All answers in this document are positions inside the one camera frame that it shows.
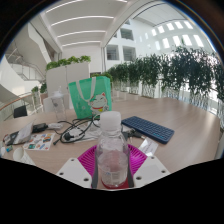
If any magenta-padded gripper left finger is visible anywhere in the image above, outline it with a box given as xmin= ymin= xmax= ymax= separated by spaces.
xmin=55 ymin=144 xmax=100 ymax=190

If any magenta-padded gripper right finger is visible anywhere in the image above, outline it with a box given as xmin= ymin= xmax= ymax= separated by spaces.
xmin=126 ymin=143 xmax=171 ymax=189

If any clear plastic water bottle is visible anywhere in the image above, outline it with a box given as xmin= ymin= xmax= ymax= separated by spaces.
xmin=94 ymin=110 xmax=131 ymax=190

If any clear plastic packet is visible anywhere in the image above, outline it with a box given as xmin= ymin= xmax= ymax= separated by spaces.
xmin=138 ymin=138 xmax=160 ymax=157

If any flat round red coaster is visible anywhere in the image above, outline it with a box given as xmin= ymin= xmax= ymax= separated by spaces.
xmin=101 ymin=179 xmax=130 ymax=190

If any dark blue keyboard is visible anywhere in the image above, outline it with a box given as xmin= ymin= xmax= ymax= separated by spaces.
xmin=121 ymin=115 xmax=176 ymax=145

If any colourful sticker sheet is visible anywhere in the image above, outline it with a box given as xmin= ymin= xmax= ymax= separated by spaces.
xmin=22 ymin=132 xmax=56 ymax=152

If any white charger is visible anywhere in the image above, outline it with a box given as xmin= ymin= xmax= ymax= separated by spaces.
xmin=47 ymin=122 xmax=64 ymax=130

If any black power adapter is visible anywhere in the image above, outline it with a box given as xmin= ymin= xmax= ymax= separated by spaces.
xmin=31 ymin=122 xmax=49 ymax=134

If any brown notebook with white paper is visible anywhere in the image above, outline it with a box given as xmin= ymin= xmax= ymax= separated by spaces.
xmin=3 ymin=122 xmax=34 ymax=147

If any clear lidded tumbler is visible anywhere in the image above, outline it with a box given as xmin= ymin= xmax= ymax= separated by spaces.
xmin=50 ymin=89 xmax=68 ymax=123

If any white chair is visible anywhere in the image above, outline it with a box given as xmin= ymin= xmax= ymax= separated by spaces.
xmin=42 ymin=93 xmax=71 ymax=113

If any green tote bag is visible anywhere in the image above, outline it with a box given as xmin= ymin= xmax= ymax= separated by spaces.
xmin=68 ymin=75 xmax=113 ymax=120

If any wooden planter with green plant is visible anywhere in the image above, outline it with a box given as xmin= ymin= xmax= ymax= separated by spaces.
xmin=30 ymin=82 xmax=48 ymax=104

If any glass railing with wooden handrail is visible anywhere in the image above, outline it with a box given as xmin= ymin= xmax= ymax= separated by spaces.
xmin=0 ymin=91 xmax=44 ymax=123

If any white cabinet topped with plants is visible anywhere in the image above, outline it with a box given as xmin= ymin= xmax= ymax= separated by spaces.
xmin=45 ymin=55 xmax=92 ymax=101

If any row of green potted trees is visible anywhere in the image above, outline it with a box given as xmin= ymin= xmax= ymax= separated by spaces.
xmin=109 ymin=46 xmax=224 ymax=111

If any low cabinet topped with plants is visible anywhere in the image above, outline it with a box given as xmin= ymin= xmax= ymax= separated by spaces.
xmin=90 ymin=71 xmax=114 ymax=83

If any black tangled cable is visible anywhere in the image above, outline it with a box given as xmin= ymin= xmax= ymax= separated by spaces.
xmin=52 ymin=114 xmax=101 ymax=146

